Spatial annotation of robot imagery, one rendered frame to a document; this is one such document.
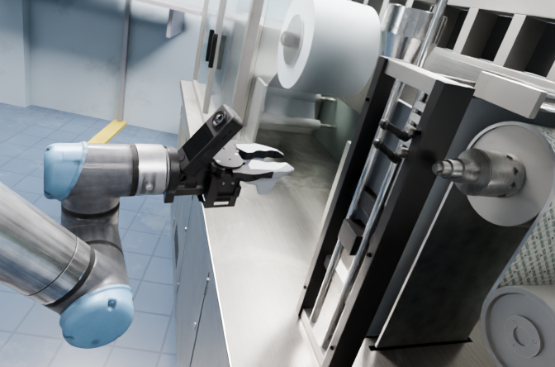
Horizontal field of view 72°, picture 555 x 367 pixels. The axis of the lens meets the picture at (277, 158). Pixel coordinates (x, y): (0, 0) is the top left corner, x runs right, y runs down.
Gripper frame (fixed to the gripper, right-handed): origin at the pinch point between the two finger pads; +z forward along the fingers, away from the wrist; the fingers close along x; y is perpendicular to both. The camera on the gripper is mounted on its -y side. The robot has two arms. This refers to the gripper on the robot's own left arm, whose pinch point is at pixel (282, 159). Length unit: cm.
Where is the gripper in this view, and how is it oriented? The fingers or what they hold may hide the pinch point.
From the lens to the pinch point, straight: 65.8
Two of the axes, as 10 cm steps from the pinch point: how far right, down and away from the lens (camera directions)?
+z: 8.6, 0.1, 5.0
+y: -2.9, 8.2, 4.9
